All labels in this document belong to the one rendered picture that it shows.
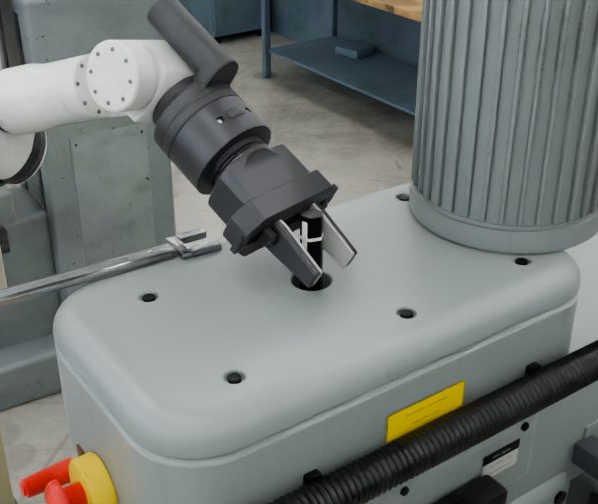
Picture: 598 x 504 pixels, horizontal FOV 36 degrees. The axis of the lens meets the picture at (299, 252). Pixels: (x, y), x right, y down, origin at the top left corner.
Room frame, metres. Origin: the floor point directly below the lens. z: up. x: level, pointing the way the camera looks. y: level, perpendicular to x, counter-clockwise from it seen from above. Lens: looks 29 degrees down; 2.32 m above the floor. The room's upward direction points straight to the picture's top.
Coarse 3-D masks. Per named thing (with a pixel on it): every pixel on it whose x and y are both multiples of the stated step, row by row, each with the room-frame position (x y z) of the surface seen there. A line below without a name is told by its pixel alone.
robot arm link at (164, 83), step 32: (160, 0) 0.86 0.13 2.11; (160, 32) 0.85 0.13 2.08; (192, 32) 0.83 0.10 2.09; (96, 64) 0.82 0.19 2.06; (128, 64) 0.80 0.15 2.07; (160, 64) 0.82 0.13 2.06; (192, 64) 0.82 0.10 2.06; (224, 64) 0.81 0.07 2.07; (96, 96) 0.81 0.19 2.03; (128, 96) 0.79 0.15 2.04; (160, 96) 0.81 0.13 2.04; (192, 96) 0.79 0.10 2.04; (224, 96) 0.80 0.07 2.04; (160, 128) 0.79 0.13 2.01
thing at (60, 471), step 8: (56, 464) 0.68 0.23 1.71; (64, 464) 0.68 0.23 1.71; (40, 472) 0.67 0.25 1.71; (48, 472) 0.67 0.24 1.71; (56, 472) 0.67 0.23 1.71; (64, 472) 0.67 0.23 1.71; (24, 480) 0.66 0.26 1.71; (32, 480) 0.66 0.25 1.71; (40, 480) 0.66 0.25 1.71; (48, 480) 0.66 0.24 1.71; (64, 480) 0.67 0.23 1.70; (24, 488) 0.65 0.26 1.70; (32, 488) 0.65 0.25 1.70; (40, 488) 0.66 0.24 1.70; (32, 496) 0.65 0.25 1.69
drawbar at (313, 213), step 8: (312, 208) 0.74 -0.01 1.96; (304, 216) 0.72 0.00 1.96; (312, 216) 0.72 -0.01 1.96; (320, 216) 0.72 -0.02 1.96; (312, 224) 0.72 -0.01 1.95; (320, 224) 0.72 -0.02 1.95; (312, 232) 0.72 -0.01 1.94; (320, 232) 0.72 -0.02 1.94; (320, 240) 0.72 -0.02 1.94; (312, 248) 0.72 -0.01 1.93; (320, 248) 0.72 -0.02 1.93; (312, 256) 0.72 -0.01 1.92; (320, 256) 0.72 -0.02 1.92; (320, 264) 0.72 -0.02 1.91; (320, 280) 0.72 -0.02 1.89; (304, 288) 0.72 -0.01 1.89; (312, 288) 0.72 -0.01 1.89; (320, 288) 0.72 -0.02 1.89
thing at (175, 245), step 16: (176, 240) 0.79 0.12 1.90; (192, 240) 0.80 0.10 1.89; (128, 256) 0.76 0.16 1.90; (144, 256) 0.76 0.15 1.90; (160, 256) 0.76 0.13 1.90; (192, 256) 0.77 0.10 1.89; (64, 272) 0.73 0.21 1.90; (80, 272) 0.73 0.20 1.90; (96, 272) 0.73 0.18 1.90; (112, 272) 0.74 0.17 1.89; (16, 288) 0.70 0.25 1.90; (32, 288) 0.70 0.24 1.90; (48, 288) 0.70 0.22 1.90; (0, 304) 0.68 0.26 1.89
